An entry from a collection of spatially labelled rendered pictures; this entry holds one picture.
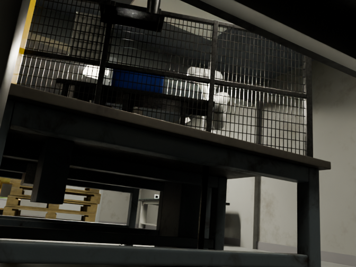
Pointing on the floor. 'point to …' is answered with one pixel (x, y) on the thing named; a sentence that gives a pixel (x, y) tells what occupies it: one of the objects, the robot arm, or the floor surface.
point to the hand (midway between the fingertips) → (186, 117)
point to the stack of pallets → (88, 207)
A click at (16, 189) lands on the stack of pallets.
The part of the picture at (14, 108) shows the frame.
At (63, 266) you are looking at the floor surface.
